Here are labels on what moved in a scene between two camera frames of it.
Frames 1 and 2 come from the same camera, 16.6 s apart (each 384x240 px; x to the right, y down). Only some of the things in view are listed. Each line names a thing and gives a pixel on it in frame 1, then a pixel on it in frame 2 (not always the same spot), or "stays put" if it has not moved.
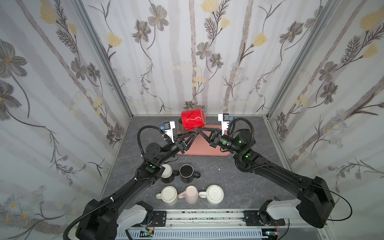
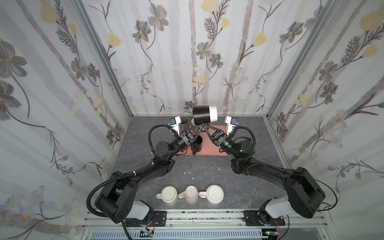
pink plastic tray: (200, 146) stays put
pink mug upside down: (190, 194) stays put
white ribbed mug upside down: (214, 194) stays put
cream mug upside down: (169, 195) stays put
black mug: (186, 173) -> (196, 146)
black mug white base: (168, 174) -> (203, 115)
